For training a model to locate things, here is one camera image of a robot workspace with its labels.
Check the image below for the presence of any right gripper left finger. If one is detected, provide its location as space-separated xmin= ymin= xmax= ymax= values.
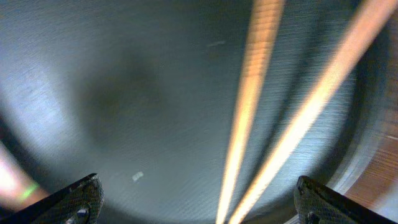
xmin=1 ymin=173 xmax=104 ymax=224

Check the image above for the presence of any black round tray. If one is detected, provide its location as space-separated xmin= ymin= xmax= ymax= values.
xmin=0 ymin=0 xmax=398 ymax=224

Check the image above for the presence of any wooden chopstick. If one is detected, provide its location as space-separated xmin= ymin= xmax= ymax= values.
xmin=215 ymin=0 xmax=285 ymax=224
xmin=229 ymin=0 xmax=397 ymax=224

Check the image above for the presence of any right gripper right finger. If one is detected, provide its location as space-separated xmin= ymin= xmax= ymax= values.
xmin=294 ymin=175 xmax=397 ymax=224

